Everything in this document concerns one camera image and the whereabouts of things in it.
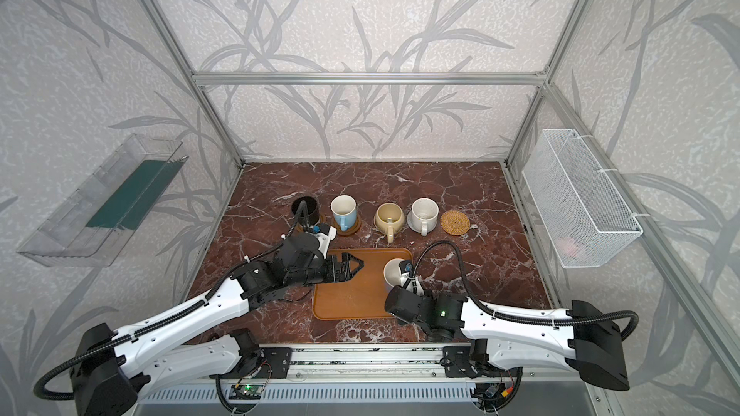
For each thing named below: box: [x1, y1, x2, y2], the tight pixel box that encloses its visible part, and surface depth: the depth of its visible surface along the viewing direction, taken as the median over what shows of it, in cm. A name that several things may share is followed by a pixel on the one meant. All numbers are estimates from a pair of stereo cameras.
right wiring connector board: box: [474, 382, 515, 403], surface depth 75 cm
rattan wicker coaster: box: [440, 209, 472, 236], surface depth 104 cm
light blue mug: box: [330, 194, 358, 233], surface depth 96 cm
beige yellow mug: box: [374, 202, 406, 244], surface depth 95 cm
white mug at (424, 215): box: [410, 197, 440, 236], surface depth 98 cm
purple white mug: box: [383, 258, 405, 287], surface depth 82 cm
